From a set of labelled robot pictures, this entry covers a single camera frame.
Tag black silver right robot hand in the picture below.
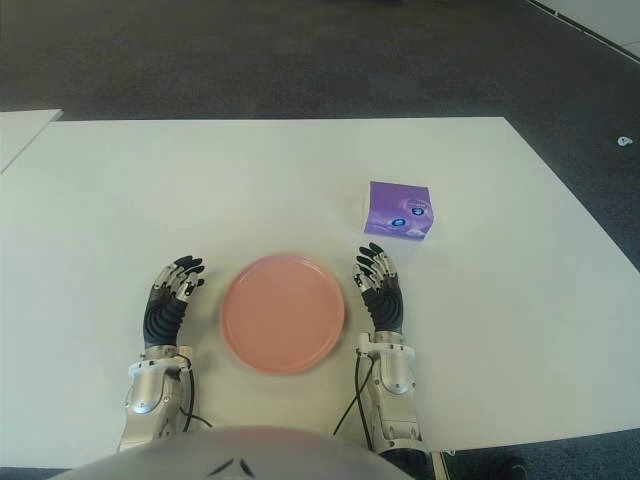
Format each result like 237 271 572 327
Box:
351 242 405 334

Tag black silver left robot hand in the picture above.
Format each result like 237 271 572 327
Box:
141 254 209 348

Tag purple tissue paper pack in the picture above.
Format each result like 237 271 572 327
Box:
362 180 435 240

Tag pink round plate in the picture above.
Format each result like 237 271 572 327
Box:
219 253 347 376

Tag grey robot torso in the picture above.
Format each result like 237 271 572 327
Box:
59 424 416 480

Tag white neighbouring table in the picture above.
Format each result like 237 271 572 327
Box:
0 108 64 174

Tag white floor strip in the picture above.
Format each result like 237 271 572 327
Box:
527 0 640 51

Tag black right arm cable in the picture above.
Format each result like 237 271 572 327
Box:
332 349 377 436

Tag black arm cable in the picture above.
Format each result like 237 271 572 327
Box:
332 349 377 436
169 349 217 432

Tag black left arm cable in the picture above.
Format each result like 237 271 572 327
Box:
169 349 217 432

